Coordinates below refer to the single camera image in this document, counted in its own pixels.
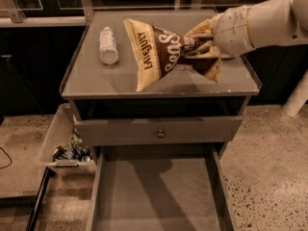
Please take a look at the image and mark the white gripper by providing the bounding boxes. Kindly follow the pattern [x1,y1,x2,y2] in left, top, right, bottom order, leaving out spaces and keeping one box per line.
[185,6,254,60]

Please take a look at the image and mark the brown sea salt chip bag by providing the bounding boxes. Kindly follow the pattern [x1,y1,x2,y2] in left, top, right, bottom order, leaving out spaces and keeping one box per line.
[123,18,221,91]

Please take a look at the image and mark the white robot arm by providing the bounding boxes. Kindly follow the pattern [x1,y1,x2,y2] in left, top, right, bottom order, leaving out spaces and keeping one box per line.
[185,0,308,59]

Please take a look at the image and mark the grey drawer cabinet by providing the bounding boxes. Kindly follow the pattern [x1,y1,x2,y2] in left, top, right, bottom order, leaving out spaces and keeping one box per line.
[59,9,263,152]

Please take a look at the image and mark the round metal drawer knob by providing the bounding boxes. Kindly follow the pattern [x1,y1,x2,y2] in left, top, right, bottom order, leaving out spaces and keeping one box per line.
[157,130,166,139]

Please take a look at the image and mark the grey top drawer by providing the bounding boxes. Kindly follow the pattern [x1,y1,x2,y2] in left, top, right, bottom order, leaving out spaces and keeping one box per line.
[75,115,243,146]

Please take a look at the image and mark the grey open middle drawer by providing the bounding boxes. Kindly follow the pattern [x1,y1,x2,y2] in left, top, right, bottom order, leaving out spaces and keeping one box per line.
[86,144,239,231]

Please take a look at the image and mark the white ceramic bowl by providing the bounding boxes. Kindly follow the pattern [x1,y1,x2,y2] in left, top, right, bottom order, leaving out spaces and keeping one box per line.
[221,55,235,60]

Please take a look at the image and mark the clear plastic water bottle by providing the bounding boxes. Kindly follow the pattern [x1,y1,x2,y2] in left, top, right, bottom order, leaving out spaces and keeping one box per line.
[99,27,118,64]

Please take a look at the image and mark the cans and wrappers in bin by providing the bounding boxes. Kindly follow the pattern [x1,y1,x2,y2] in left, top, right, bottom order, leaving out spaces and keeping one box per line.
[53,128,92,162]

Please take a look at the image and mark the clear plastic storage bin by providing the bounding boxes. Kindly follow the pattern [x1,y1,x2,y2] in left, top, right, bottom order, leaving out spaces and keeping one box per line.
[38,103,96,176]

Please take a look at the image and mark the white metal railing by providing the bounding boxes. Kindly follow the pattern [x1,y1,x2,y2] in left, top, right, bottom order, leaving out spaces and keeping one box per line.
[0,0,308,29]

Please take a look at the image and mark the white post at right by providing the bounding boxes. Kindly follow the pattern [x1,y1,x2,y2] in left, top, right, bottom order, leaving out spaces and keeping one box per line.
[282,70,308,117]

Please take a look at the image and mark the black cable on floor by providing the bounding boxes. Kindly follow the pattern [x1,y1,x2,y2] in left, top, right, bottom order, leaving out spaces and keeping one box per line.
[0,145,13,170]

